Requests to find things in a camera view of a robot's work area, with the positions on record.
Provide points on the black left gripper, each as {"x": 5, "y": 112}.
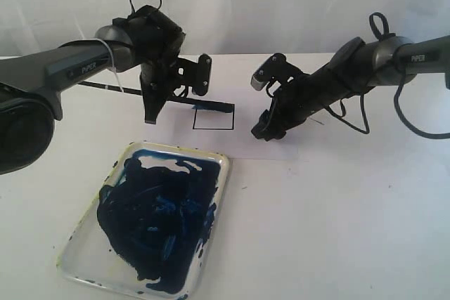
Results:
{"x": 155, "y": 45}

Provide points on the white backdrop curtain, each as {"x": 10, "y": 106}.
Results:
{"x": 224, "y": 26}

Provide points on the black paintbrush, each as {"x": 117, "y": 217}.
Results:
{"x": 199, "y": 104}

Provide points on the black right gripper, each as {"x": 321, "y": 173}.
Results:
{"x": 294, "y": 102}

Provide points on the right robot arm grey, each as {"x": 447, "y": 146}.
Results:
{"x": 354, "y": 70}

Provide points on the white paint tray blue paint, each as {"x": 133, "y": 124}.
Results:
{"x": 146, "y": 233}

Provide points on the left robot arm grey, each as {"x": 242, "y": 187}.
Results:
{"x": 31, "y": 85}

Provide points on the white paper with square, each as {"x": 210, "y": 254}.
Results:
{"x": 192, "y": 126}

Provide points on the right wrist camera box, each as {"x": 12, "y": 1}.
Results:
{"x": 275, "y": 68}

